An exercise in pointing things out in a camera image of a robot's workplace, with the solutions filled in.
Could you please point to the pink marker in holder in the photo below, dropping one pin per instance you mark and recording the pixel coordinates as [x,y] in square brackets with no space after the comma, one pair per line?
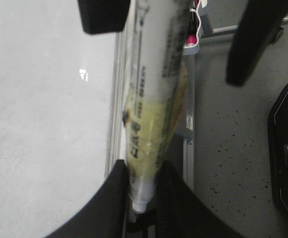
[194,24]

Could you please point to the white whiteboard with metal frame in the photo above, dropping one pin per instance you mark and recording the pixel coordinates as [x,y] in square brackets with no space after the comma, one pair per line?
[56,90]

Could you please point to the white taped whiteboard marker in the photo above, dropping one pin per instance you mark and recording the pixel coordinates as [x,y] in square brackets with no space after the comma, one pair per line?
[156,92]

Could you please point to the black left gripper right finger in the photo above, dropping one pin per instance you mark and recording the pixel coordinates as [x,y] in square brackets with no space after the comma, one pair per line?
[180,214]

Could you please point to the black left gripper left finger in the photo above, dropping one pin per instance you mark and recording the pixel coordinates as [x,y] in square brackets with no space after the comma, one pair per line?
[103,215]

